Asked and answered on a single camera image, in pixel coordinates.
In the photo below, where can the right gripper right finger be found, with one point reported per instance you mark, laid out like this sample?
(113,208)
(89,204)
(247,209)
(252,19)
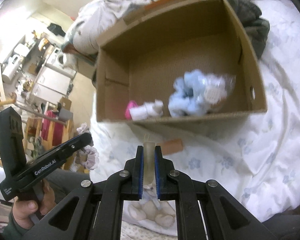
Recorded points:
(204,210)

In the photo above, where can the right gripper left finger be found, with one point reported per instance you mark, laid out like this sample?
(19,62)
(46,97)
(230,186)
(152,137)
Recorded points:
(95,211)

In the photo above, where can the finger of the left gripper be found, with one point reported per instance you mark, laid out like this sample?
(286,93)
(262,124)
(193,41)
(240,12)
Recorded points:
(57,156)

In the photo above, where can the beige lace scrunchie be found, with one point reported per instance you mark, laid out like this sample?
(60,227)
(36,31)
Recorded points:
(88,157)

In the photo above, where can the pink heart-shaped squishy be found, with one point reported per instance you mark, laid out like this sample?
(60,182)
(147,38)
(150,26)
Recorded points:
(132,104)

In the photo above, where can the person's left hand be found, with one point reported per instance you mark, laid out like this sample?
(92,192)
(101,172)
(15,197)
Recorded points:
(22,210)

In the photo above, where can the pink fabric on rack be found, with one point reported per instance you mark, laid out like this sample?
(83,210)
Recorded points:
(57,133)

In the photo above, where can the white plush teddy bear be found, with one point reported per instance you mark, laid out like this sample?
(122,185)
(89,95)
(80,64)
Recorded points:
(150,212)

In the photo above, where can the cardboard boxes on floor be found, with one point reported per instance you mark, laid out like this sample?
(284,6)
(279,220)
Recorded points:
(65,103)

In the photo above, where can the white floral bed sheet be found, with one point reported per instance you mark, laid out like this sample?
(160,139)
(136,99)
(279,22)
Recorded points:
(256,158)

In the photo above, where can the white drawer cabinet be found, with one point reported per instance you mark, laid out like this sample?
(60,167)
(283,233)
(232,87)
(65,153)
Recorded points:
(49,86)

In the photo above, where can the small brown cardboard tube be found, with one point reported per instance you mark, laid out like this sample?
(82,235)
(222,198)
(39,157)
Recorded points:
(171,146)

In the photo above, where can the clear plastic bag item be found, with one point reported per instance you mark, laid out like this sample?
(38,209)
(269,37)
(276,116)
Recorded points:
(217,90)

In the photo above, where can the checkered white duvet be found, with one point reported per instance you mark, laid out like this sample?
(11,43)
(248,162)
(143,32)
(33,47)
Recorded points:
(93,19)

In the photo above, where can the brown cardboard box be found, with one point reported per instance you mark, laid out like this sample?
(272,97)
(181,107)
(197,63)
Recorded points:
(143,53)

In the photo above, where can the dark camouflage clothing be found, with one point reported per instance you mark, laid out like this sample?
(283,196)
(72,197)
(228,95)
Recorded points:
(257,28)

